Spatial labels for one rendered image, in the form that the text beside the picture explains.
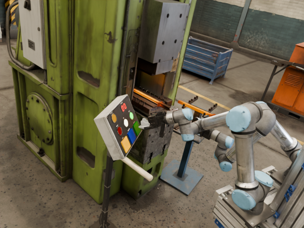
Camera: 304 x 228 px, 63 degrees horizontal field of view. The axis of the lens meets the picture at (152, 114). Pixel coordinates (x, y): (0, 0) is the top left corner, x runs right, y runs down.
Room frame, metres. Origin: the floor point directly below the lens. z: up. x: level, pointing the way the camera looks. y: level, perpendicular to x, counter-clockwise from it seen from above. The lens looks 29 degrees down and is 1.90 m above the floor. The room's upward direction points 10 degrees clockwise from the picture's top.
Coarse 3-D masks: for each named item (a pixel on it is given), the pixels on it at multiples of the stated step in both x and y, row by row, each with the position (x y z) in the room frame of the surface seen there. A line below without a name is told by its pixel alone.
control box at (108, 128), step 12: (120, 96) 1.47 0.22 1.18; (108, 108) 1.29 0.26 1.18; (120, 108) 1.32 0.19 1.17; (132, 108) 1.46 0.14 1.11; (96, 120) 1.16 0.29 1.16; (108, 120) 1.15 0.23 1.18; (120, 120) 1.26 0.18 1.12; (132, 120) 1.39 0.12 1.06; (108, 132) 1.14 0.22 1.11; (108, 144) 1.14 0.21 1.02; (120, 144) 1.15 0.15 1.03; (132, 144) 1.26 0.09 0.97; (120, 156) 1.13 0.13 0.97
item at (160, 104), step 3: (135, 90) 1.99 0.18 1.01; (138, 90) 2.00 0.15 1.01; (138, 93) 1.96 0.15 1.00; (141, 93) 1.95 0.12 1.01; (144, 96) 1.92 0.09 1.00; (147, 96) 1.91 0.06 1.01; (150, 99) 1.88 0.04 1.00; (153, 99) 1.88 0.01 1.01; (156, 102) 1.84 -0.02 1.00; (159, 102) 1.83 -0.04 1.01; (162, 102) 1.85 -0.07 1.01; (159, 105) 1.82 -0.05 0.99; (162, 105) 1.81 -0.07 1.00; (165, 105) 1.79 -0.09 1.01; (168, 105) 1.80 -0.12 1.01; (165, 108) 1.79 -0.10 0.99; (168, 108) 1.78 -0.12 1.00
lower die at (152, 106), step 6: (138, 96) 1.92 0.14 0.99; (150, 96) 1.96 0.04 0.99; (132, 102) 1.85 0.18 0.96; (138, 102) 1.83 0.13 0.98; (150, 102) 1.85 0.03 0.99; (144, 108) 1.77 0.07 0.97; (150, 108) 1.76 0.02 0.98; (156, 108) 1.81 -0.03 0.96; (162, 108) 1.89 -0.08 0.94; (150, 114) 1.76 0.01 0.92
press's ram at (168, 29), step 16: (160, 0) 1.78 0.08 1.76; (144, 16) 1.78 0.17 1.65; (160, 16) 1.70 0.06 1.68; (176, 16) 1.84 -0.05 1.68; (144, 32) 1.77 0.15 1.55; (160, 32) 1.72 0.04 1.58; (176, 32) 1.87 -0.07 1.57; (144, 48) 1.76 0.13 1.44; (160, 48) 1.74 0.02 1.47; (176, 48) 1.91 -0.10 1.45
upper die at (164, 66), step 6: (138, 60) 1.85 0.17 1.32; (144, 60) 1.81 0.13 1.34; (168, 60) 1.85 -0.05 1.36; (138, 66) 1.84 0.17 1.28; (144, 66) 1.81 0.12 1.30; (150, 66) 1.77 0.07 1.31; (156, 66) 1.74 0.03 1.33; (162, 66) 1.80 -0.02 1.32; (168, 66) 1.86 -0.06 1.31; (150, 72) 1.77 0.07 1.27; (156, 72) 1.74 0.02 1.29; (162, 72) 1.81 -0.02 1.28
